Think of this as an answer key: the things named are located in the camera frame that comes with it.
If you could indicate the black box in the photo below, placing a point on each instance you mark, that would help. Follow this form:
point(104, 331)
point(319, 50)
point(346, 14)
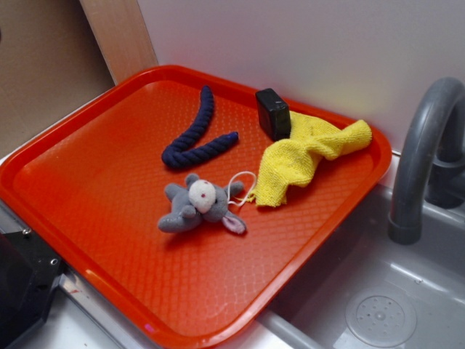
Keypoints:
point(274, 114)

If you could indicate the grey plush mouse toy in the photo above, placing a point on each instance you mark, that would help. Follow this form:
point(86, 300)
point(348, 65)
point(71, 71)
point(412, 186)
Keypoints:
point(202, 201)

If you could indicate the yellow cloth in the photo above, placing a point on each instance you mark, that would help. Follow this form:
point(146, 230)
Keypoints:
point(293, 161)

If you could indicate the orange plastic tray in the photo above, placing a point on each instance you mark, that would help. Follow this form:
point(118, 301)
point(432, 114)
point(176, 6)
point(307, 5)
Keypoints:
point(92, 188)

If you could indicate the grey toy sink basin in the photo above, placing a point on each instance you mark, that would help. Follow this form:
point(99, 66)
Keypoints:
point(362, 290)

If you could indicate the wooden board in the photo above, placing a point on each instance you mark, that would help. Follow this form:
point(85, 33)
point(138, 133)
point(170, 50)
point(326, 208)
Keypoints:
point(122, 36)

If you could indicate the grey toy faucet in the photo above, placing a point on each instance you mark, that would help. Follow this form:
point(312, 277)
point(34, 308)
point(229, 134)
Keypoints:
point(431, 166)

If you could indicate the dark blue rope toy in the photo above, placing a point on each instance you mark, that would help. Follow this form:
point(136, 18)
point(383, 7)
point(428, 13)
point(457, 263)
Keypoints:
point(182, 153)

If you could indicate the black metal bracket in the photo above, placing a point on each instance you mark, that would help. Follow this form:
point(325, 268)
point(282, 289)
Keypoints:
point(30, 275)

